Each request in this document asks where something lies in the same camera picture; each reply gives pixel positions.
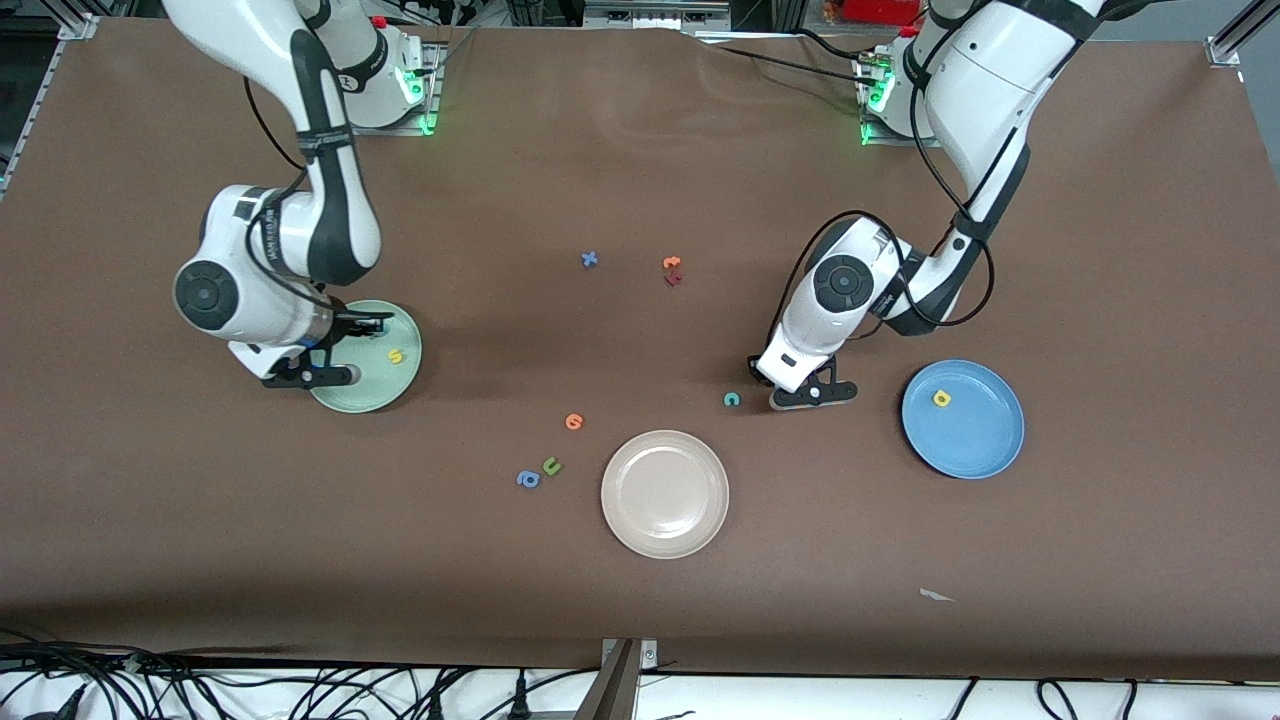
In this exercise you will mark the beige round plate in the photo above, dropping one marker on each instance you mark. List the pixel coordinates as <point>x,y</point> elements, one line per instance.
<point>665,493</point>

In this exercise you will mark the grey metal frame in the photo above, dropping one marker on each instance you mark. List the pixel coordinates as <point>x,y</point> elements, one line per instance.
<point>650,15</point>

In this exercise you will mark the red box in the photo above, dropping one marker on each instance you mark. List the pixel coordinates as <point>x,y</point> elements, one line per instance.
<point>880,10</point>

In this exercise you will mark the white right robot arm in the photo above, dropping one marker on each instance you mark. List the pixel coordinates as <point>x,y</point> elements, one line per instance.
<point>270,240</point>

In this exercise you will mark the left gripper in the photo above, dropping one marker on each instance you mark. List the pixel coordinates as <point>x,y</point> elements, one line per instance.
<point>754,369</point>

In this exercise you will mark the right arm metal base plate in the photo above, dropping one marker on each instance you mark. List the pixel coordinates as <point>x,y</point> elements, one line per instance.
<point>432,90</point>

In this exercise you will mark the aluminium table frame rail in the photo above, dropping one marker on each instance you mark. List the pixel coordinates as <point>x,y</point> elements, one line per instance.
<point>75,27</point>
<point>1235,35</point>

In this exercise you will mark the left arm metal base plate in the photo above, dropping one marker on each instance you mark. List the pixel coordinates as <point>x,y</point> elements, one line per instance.
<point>880,141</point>

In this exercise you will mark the blue foam letter a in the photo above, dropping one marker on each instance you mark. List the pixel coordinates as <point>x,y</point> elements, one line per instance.
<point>528,479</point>

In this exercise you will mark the aluminium profile with bracket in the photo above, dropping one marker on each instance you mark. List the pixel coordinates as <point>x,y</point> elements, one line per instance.
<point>618,685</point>

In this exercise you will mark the black power plug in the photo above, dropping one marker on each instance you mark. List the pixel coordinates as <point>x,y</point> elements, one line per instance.
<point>520,700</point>
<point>68,706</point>
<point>435,706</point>

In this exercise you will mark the blue round plate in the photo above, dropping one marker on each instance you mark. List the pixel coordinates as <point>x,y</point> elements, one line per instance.
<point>975,430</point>

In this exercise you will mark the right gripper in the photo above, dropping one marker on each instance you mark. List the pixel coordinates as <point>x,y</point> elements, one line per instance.
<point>346,327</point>

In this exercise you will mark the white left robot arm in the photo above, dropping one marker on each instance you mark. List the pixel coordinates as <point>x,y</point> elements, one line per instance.
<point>845,280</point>

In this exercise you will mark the green round plate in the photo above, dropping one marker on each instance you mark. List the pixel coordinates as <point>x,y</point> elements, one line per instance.
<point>390,390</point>

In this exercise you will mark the white paper scrap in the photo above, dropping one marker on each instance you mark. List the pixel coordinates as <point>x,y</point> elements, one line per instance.
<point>935,595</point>

